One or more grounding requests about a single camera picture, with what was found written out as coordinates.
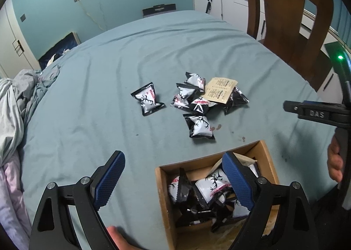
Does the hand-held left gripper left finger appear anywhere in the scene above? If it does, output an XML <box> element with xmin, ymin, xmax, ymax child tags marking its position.
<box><xmin>29</xmin><ymin>150</ymin><xmax>127</xmax><ymax>250</ymax></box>

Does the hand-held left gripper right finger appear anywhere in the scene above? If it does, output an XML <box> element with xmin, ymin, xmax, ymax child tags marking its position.
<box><xmin>222</xmin><ymin>152</ymin><xmax>316</xmax><ymax>250</ymax></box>

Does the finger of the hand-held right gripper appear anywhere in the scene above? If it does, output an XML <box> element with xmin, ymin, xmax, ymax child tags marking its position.
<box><xmin>302</xmin><ymin>100</ymin><xmax>346</xmax><ymax>108</ymax></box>
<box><xmin>284</xmin><ymin>100</ymin><xmax>333</xmax><ymax>125</ymax></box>

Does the large beige printed pouch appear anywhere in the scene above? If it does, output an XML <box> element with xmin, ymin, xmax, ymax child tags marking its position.
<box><xmin>210</xmin><ymin>155</ymin><xmax>258</xmax><ymax>175</ymax></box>

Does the pile of black snack packets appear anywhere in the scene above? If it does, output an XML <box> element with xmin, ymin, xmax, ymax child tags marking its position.
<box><xmin>170</xmin><ymin>72</ymin><xmax>250</xmax><ymax>139</ymax></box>
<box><xmin>167</xmin><ymin>159</ymin><xmax>261</xmax><ymax>232</ymax></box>

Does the brown cardboard box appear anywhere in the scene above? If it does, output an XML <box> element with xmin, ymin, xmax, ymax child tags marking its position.
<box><xmin>155</xmin><ymin>140</ymin><xmax>280</xmax><ymax>250</ymax></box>

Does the single antler-print black sachet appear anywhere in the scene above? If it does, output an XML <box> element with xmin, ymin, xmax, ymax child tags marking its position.
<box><xmin>131</xmin><ymin>82</ymin><xmax>166</xmax><ymax>117</ymax></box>

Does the beige double sachet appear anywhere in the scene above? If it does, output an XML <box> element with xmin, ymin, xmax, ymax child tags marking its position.
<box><xmin>204</xmin><ymin>77</ymin><xmax>238</xmax><ymax>104</ymax></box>

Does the person's right hand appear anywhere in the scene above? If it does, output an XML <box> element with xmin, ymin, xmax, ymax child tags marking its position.
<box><xmin>328</xmin><ymin>135</ymin><xmax>343</xmax><ymax>182</ymax></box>

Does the white drawer unit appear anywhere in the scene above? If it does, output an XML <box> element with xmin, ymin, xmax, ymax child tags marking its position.
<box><xmin>315</xmin><ymin>69</ymin><xmax>342</xmax><ymax>94</ymax></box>

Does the person's dark clothing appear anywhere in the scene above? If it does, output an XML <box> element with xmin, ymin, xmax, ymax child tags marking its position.
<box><xmin>310</xmin><ymin>184</ymin><xmax>346</xmax><ymax>250</ymax></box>

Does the pale lilac sheet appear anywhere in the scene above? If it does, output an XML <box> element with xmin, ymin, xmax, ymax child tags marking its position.
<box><xmin>0</xmin><ymin>157</ymin><xmax>31</xmax><ymax>241</ymax></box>

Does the brown wooden chair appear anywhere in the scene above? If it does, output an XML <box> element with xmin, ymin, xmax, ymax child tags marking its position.
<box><xmin>243</xmin><ymin>0</ymin><xmax>333</xmax><ymax>93</ymax></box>

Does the crumpled grey blanket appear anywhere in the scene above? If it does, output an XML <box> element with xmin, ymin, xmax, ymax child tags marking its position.
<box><xmin>0</xmin><ymin>68</ymin><xmax>61</xmax><ymax>163</ymax></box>

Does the white cabinet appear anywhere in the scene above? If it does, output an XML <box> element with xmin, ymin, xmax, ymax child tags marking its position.
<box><xmin>192</xmin><ymin>0</ymin><xmax>265</xmax><ymax>41</ymax></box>

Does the dark framed picture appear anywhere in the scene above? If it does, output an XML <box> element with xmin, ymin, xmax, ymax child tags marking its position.
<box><xmin>38</xmin><ymin>31</ymin><xmax>81</xmax><ymax>70</ymax></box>

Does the cream door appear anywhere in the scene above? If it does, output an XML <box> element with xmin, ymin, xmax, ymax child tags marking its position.
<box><xmin>0</xmin><ymin>0</ymin><xmax>39</xmax><ymax>78</ymax></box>

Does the door handle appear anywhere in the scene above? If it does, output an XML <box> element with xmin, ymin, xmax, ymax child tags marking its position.
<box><xmin>12</xmin><ymin>39</ymin><xmax>24</xmax><ymax>57</ymax></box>

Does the thin hanging cable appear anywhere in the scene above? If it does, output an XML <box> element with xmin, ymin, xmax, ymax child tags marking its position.
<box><xmin>77</xmin><ymin>0</ymin><xmax>106</xmax><ymax>31</ymax></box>

